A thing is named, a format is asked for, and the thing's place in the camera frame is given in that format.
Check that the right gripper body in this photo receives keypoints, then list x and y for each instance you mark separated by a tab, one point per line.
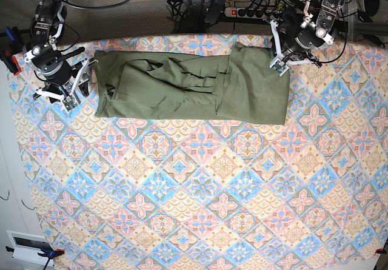
65	79

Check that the white power strip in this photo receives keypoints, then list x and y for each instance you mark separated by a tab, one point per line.
251	13

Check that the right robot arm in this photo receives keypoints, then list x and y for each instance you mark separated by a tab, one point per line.
50	65

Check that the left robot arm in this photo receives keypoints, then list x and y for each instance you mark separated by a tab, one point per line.
309	24

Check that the orange clamp lower right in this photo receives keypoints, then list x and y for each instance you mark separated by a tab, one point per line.
381	251

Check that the green t-shirt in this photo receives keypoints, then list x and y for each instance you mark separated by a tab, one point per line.
239	86

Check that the patterned tile tablecloth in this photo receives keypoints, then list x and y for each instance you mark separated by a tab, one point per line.
212	194

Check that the white wall outlet box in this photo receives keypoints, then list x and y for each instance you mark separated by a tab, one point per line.
27	246

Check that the blue orange clamp lower left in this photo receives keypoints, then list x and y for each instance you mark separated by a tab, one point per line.
48	253

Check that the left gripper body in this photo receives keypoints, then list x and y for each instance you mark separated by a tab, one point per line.
301	43

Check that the blue orange clamp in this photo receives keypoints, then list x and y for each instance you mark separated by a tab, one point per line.
14	47
48	253

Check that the blue orange clamp upper left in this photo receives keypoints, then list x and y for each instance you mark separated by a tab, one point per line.
14	47

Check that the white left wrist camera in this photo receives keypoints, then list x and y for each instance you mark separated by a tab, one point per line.
282	62

